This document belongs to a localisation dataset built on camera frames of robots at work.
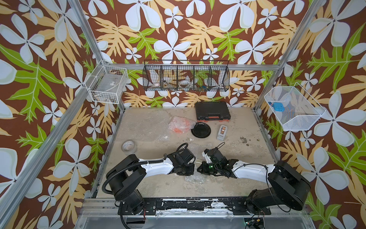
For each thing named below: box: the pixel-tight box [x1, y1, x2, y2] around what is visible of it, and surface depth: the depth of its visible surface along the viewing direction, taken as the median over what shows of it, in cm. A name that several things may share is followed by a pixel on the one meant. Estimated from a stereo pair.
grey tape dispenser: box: [216, 124, 228, 141], surface depth 103 cm
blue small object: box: [273, 102, 285, 113], surface depth 88 cm
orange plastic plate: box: [168, 117, 196, 134], surface depth 107 cm
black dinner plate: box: [191, 122, 212, 139], surface depth 107 cm
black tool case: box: [194, 101, 231, 123], surface depth 114 cm
